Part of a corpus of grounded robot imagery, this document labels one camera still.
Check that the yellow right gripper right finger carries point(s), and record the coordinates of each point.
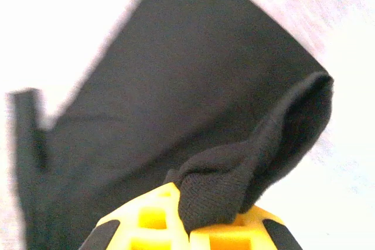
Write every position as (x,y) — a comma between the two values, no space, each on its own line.
(222,236)

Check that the black t-shirt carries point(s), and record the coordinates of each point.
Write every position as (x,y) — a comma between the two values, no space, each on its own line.
(181,86)

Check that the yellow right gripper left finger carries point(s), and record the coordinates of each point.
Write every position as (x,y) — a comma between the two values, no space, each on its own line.
(146,226)

